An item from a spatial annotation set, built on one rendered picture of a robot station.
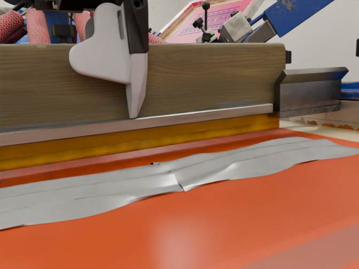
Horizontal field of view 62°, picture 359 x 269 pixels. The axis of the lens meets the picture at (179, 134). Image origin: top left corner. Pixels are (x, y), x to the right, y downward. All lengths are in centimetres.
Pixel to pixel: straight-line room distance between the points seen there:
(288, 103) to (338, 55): 228
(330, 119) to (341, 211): 26
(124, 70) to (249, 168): 12
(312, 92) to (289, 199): 21
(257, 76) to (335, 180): 16
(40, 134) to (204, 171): 13
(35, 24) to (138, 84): 65
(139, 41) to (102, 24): 3
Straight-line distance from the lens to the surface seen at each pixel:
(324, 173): 24
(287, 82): 35
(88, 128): 25
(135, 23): 25
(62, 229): 17
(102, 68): 25
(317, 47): 276
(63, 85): 26
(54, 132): 25
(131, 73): 25
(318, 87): 39
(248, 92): 33
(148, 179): 20
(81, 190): 20
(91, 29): 31
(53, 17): 110
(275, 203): 18
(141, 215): 17
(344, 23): 263
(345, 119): 41
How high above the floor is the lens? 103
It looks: 11 degrees down
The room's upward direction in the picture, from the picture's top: 3 degrees counter-clockwise
